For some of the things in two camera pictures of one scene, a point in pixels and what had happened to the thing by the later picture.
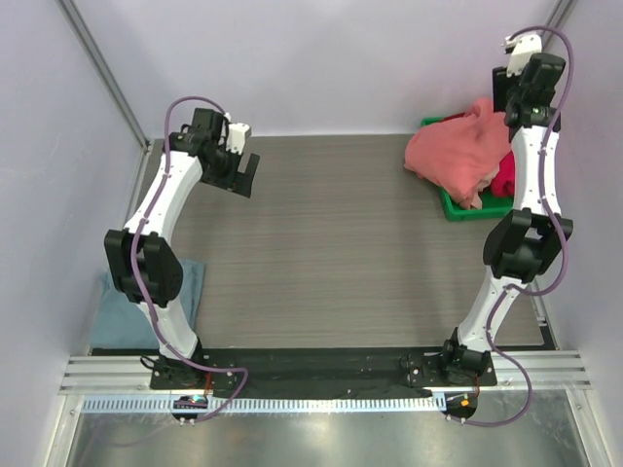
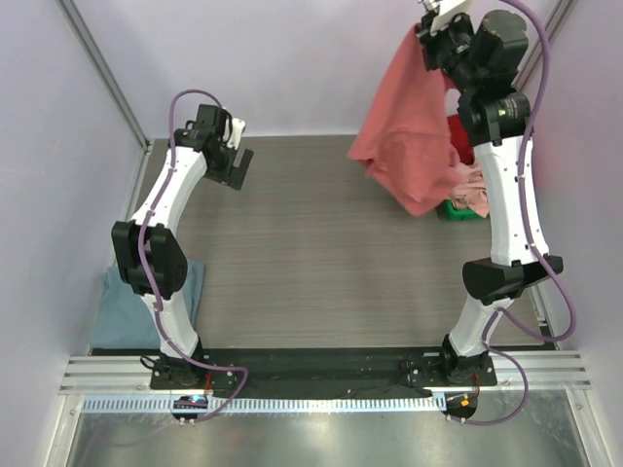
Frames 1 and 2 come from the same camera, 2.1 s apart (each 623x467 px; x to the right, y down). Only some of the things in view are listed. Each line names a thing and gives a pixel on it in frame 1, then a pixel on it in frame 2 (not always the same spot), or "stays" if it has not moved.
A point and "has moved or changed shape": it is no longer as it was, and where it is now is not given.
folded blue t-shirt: x=120 y=323 stays
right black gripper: x=499 y=85 → x=433 y=37
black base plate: x=323 y=368 stays
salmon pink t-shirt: x=460 y=154 has moved or changed shape
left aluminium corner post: x=90 y=50 stays
